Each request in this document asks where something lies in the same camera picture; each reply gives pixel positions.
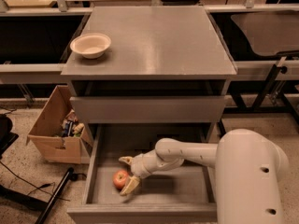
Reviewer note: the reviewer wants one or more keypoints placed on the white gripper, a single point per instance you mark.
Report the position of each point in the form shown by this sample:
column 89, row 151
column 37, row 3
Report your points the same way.
column 140, row 166

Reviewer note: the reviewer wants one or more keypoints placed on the red apple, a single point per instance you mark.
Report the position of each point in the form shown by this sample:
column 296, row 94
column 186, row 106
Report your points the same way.
column 119, row 179

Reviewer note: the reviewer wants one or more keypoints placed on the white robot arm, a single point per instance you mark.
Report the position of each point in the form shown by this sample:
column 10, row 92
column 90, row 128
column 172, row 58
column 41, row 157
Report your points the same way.
column 247, row 170

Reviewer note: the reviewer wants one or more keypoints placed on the open grey middle drawer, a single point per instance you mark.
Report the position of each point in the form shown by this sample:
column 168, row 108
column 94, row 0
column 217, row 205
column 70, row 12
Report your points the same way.
column 186, row 194

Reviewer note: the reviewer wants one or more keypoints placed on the grey top drawer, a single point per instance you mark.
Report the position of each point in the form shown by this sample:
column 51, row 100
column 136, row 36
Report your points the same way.
column 148, row 109

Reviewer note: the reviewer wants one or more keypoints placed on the items in cardboard box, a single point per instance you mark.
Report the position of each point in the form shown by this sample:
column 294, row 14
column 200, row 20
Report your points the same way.
column 71, row 127

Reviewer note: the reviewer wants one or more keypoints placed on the brown cardboard box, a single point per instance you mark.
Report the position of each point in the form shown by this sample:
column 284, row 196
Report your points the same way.
column 47, row 132

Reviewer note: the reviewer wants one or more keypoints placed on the black stand leg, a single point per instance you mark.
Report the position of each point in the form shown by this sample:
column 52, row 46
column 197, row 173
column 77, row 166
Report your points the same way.
column 55, row 196

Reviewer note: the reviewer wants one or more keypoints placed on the white paper bowl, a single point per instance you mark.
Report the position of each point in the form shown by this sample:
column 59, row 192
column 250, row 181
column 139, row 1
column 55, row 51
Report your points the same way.
column 90, row 46

